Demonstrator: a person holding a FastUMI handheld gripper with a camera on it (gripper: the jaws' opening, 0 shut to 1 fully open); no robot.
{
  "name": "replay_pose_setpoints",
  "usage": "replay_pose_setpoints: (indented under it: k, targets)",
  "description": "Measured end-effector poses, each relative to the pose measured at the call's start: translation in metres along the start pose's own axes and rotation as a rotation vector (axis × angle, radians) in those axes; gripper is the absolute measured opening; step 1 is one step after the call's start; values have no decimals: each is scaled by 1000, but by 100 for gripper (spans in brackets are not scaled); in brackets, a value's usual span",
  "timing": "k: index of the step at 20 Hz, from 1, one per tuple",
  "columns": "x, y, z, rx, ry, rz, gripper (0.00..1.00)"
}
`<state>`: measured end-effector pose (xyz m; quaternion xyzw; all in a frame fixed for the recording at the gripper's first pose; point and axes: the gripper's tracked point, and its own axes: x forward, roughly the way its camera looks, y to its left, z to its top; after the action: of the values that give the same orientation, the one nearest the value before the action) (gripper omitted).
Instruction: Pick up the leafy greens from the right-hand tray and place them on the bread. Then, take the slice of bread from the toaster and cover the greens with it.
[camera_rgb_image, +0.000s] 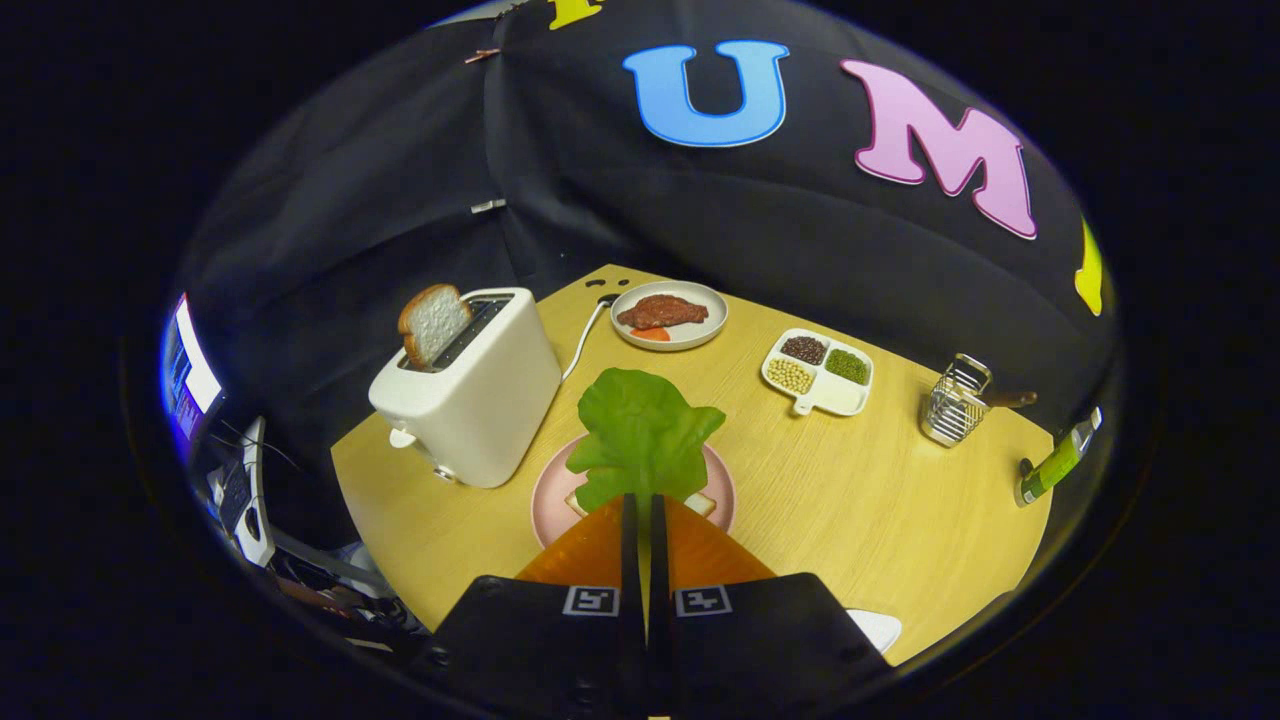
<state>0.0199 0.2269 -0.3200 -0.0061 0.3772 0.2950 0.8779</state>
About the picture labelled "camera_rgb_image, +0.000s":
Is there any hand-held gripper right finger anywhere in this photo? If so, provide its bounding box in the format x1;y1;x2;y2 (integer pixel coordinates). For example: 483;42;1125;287
650;493;893;720

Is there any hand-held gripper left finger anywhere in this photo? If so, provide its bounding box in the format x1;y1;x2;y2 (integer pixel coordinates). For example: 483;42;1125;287
418;493;647;720

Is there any green lettuce leaf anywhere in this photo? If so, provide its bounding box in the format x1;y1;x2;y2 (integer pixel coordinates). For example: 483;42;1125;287
566;367;727;513

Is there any toasted bread slice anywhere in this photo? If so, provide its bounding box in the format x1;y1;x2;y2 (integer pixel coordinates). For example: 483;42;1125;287
398;283;473;369

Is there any bread slice under lettuce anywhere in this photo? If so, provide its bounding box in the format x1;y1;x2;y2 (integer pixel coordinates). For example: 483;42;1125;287
564;488;718;519

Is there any pink plate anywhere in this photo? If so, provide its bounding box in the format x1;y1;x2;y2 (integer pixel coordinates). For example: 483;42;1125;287
531;432;738;551

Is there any white toaster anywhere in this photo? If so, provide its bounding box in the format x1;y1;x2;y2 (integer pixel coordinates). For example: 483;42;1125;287
368;288;563;489

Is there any oval white plate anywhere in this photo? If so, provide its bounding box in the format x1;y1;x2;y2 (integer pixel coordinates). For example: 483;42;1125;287
848;608;903;656

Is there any white divided dish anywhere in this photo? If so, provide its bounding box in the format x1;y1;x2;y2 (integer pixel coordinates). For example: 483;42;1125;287
762;328;874;416

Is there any brown meat steak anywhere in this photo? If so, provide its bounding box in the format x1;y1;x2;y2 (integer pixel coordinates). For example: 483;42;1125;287
616;294;710;331

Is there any round white plate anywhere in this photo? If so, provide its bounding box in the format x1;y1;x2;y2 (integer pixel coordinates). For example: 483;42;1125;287
610;280;729;352

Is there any black backdrop cloth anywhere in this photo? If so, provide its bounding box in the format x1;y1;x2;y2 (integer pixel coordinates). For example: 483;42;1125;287
175;0;1116;471

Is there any white desktop device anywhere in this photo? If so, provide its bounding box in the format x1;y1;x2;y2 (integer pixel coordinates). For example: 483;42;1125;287
208;418;279;568

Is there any green label bottle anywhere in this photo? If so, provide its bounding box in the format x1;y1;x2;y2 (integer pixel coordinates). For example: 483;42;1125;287
1015;405;1104;508

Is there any lit computer monitor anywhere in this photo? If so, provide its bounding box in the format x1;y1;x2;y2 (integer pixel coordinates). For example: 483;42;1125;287
160;293;223;446

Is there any white power cord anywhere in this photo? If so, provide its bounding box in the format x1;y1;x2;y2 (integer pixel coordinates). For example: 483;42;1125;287
560;296;616;383

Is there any tangle of cables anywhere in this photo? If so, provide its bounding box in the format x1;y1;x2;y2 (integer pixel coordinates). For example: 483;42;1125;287
270;545;426;646

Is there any metal wire basket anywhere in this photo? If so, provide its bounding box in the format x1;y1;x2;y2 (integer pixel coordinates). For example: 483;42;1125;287
920;353;993;447

